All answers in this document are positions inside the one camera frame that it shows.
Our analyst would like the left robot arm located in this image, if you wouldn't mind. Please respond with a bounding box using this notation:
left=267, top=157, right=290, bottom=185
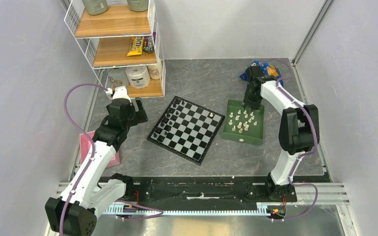
left=45, top=86, right=148, bottom=236

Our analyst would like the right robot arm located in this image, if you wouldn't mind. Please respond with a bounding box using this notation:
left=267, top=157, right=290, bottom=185
left=243, top=65, right=319, bottom=201

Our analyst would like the white toilet paper roll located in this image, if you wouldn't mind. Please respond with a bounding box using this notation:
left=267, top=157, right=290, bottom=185
left=126, top=65, right=151, bottom=89

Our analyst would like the green plastic tray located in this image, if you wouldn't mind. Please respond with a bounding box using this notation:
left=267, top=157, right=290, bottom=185
left=221, top=99, right=264, bottom=145

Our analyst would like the blue chips bag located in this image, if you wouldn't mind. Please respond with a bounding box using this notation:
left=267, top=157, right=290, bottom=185
left=239, top=60, right=284, bottom=87

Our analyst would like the white patterned mug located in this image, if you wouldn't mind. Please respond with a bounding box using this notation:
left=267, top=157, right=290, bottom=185
left=107, top=67, right=129, bottom=89

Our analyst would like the white cup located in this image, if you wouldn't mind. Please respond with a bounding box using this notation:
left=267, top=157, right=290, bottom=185
left=147, top=60, right=162, bottom=80

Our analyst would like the pink plastic box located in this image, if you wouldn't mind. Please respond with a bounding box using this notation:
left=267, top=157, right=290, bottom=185
left=79, top=131, right=120, bottom=171

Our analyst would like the black white chessboard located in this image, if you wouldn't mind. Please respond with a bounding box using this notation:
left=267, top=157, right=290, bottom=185
left=147, top=96, right=225, bottom=166

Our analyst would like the brown candy bag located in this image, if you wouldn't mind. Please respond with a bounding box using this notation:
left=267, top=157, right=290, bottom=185
left=143, top=32, right=156, bottom=54

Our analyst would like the yellow candy bag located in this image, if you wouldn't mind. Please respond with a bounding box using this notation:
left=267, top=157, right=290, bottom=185
left=127, top=36, right=145, bottom=57

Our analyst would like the green bottle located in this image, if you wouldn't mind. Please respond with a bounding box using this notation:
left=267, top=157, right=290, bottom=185
left=82, top=0, right=109, bottom=15
left=127, top=0, right=149, bottom=12

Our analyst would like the white wire wooden shelf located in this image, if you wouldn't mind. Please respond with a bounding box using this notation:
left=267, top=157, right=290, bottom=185
left=64, top=0, right=164, bottom=86

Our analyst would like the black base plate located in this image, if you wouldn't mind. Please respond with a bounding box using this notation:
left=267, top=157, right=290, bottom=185
left=103, top=176, right=298, bottom=211

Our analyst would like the aluminium frame rail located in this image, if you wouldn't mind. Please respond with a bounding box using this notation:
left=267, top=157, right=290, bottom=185
left=292, top=0, right=335, bottom=66

